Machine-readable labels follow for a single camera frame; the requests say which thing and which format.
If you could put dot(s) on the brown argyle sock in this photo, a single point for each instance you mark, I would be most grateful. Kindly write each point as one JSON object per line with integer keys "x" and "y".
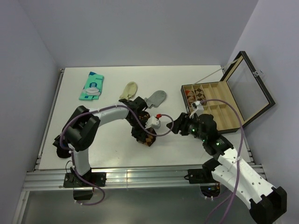
{"x": 142, "y": 136}
{"x": 199, "y": 93}

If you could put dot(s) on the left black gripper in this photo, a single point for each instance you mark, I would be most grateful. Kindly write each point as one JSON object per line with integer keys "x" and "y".
{"x": 139, "y": 134}

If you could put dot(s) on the teal patterned sock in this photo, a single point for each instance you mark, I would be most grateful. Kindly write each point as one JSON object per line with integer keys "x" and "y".
{"x": 93, "y": 87}

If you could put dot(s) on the rolled brown argyle sock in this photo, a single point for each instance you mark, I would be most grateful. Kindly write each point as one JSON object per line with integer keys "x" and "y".
{"x": 199, "y": 93}

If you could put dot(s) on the rolled orange argyle sock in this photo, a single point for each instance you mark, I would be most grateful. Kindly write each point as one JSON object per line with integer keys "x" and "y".
{"x": 191, "y": 98}

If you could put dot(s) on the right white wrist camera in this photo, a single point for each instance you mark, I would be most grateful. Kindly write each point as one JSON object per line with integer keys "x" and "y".
{"x": 197, "y": 109}

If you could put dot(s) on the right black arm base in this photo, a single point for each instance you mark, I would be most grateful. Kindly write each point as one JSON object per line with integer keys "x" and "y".
{"x": 208, "y": 186}

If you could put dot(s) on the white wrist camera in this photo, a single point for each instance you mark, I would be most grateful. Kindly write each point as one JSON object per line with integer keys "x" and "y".
{"x": 153, "y": 122}
{"x": 197, "y": 109}

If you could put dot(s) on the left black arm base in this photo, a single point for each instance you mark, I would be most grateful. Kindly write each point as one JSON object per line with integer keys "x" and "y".
{"x": 85, "y": 186}

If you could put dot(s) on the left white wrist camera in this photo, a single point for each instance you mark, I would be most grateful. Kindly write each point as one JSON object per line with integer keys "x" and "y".
{"x": 153, "y": 122}

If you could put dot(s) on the aluminium frame rail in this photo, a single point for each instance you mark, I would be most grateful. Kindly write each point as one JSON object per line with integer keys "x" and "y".
{"x": 116, "y": 178}

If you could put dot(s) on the grey ankle sock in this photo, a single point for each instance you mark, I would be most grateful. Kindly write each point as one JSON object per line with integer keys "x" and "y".
{"x": 156, "y": 99}

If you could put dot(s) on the cream ankle sock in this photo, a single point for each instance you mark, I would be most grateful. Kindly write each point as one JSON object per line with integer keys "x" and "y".
{"x": 129, "y": 91}

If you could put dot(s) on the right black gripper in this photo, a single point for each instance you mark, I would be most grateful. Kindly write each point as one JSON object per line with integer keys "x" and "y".
{"x": 181, "y": 123}

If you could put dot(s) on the black blue sock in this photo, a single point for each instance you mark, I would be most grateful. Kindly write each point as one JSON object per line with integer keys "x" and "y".
{"x": 61, "y": 153}

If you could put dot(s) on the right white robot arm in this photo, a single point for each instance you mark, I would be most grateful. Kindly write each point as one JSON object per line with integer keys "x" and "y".
{"x": 265, "y": 202}

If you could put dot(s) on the black compartment storage box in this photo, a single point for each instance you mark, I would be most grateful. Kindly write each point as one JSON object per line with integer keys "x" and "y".
{"x": 239, "y": 98}

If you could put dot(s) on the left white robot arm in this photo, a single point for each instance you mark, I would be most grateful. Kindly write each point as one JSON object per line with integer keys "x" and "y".
{"x": 79, "y": 132}

